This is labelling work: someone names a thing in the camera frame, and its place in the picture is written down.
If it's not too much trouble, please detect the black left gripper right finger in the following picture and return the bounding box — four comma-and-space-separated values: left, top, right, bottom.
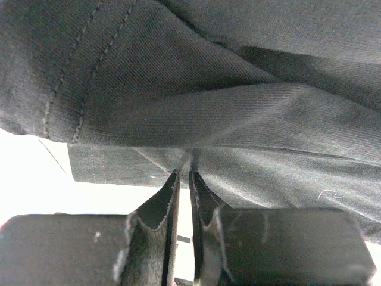
189, 171, 376, 285

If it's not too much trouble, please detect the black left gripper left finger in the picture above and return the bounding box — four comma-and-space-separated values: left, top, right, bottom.
1, 170, 180, 285

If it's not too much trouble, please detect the black t shirt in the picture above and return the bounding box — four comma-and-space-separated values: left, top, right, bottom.
1, 1, 380, 244

